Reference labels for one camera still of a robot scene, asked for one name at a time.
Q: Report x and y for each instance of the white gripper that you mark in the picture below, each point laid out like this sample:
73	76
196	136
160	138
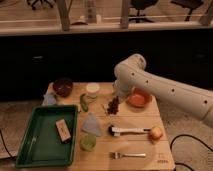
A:
121	89

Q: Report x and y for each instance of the dark purple grape bunch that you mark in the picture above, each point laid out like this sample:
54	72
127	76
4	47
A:
113	106

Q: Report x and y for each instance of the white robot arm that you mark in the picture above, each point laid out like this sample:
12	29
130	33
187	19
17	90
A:
130	73

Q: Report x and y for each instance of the white plastic cup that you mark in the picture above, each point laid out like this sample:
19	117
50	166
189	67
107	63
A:
92	89

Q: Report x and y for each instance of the green plastic cup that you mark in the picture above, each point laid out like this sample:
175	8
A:
88	142

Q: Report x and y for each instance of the orange bowl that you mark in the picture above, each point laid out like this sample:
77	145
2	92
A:
139	98

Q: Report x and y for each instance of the green cucumber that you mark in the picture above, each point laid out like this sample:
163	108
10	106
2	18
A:
83	103

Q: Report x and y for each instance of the grey triangular cloth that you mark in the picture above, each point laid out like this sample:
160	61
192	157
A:
91	125

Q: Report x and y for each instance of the dark red bowl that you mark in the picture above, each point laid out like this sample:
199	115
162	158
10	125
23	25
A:
63	87

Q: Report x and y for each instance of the silver metal fork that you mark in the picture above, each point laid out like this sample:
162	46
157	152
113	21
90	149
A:
117	155

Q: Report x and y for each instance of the wooden block in tray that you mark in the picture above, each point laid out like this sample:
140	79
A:
63	130

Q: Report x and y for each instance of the light blue folded cloth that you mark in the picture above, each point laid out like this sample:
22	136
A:
49	99

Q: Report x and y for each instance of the black office chair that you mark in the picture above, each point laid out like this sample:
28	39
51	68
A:
33	3
141	5

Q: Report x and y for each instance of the green plastic tray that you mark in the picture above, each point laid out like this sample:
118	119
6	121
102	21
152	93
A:
41	145

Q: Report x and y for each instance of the black office chair left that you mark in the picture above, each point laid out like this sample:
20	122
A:
33	3

